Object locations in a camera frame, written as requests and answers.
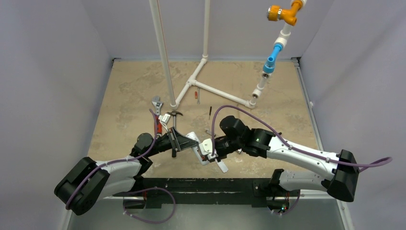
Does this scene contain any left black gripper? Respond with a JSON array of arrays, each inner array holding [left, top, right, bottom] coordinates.
[[146, 127, 197, 158]]

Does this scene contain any white battery cover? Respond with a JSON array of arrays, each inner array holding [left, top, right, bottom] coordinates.
[[216, 161, 228, 173]]

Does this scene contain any white remote control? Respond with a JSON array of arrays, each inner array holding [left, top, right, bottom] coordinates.
[[186, 132, 212, 166]]

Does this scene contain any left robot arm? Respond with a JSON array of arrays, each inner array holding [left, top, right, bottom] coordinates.
[[54, 131, 200, 216]]

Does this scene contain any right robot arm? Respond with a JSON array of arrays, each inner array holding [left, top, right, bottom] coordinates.
[[214, 115, 360, 202]]

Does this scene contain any silver transceiver module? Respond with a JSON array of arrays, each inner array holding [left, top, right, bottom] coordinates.
[[205, 129, 216, 137]]

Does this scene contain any red adjustable wrench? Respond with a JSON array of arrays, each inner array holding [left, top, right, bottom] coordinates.
[[151, 96, 163, 137]]

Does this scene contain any blue pipe fitting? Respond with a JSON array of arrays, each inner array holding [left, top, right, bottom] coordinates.
[[262, 44, 283, 74]]

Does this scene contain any orange pipe valve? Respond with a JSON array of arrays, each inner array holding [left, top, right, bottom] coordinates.
[[267, 0, 307, 26]]

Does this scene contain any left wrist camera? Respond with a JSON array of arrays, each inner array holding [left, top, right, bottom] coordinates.
[[158, 113, 172, 132]]

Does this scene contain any black handled hammer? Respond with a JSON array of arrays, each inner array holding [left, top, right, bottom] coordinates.
[[168, 111, 183, 158]]

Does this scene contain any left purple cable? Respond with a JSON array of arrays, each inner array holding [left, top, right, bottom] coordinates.
[[65, 108, 161, 210]]

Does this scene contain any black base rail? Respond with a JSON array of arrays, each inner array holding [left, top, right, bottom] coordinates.
[[122, 177, 300, 210]]

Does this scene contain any white pipe frame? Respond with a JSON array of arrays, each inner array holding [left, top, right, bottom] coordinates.
[[149, 0, 299, 110]]

